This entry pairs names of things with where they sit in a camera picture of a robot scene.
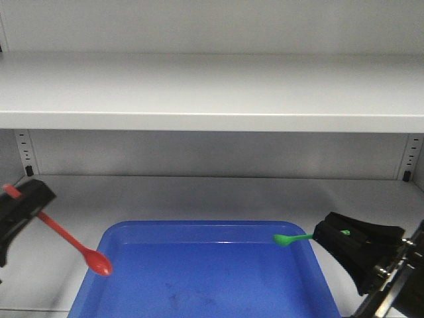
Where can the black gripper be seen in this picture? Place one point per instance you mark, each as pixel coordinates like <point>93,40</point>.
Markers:
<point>359,248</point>

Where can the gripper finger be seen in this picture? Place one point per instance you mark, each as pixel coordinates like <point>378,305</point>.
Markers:
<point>17,213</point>

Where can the green plastic spoon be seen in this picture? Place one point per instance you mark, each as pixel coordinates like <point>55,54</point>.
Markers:
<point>321,237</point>

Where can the red plastic spoon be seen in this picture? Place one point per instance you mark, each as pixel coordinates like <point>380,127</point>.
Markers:
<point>95,260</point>

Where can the grey cabinet shelf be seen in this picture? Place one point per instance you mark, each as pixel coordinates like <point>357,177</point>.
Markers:
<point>212,92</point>

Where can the blue plastic tray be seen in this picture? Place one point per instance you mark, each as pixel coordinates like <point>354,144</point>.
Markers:
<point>205,269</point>

